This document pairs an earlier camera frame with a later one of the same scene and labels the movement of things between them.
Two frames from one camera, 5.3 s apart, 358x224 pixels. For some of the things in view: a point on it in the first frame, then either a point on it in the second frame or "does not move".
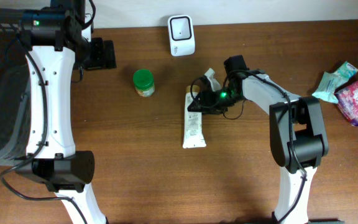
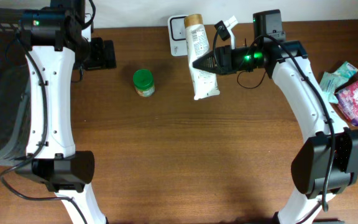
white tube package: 193,134 → 204,84
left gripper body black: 97,56 does not move
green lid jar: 144,83 does not move
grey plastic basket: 5,102 does not move
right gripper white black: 207,96 → 223,55
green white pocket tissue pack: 348,70 does not move
